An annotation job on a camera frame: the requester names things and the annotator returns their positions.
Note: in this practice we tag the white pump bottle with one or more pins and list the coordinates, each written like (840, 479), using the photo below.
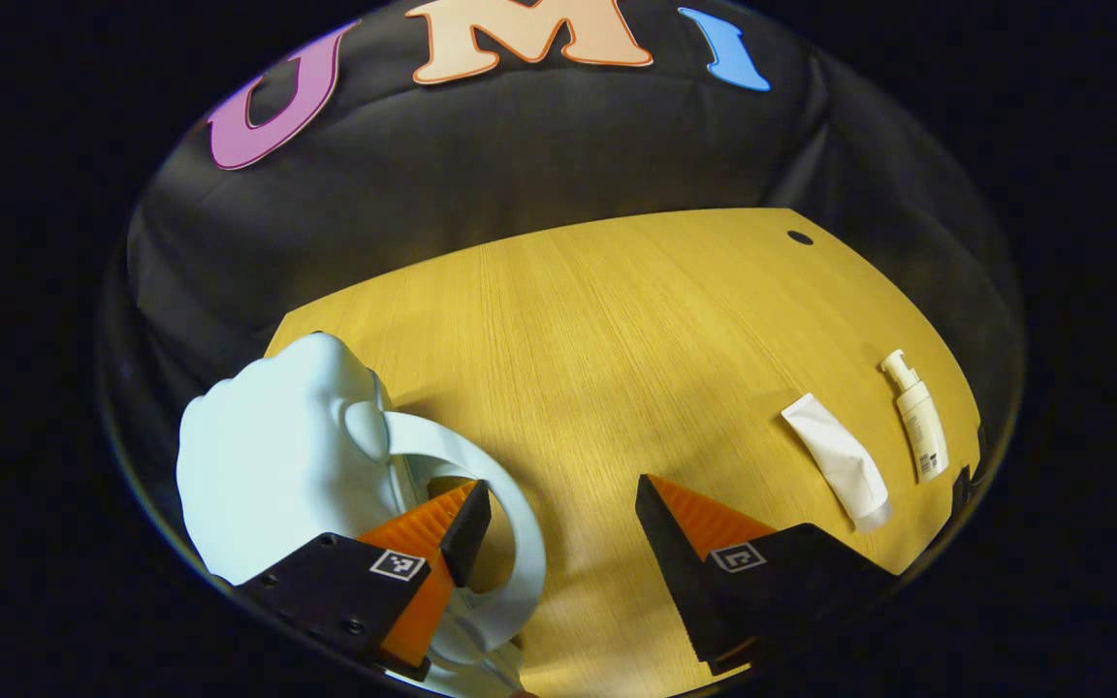
(922, 427)

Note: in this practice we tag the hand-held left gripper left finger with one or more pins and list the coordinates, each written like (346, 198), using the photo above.
(469, 528)

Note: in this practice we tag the black round table grommet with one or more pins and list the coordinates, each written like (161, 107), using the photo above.
(799, 237)

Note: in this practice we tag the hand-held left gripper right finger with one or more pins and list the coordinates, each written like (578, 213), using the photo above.
(680, 572)

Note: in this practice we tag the white squeeze tube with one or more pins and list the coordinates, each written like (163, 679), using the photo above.
(840, 460)

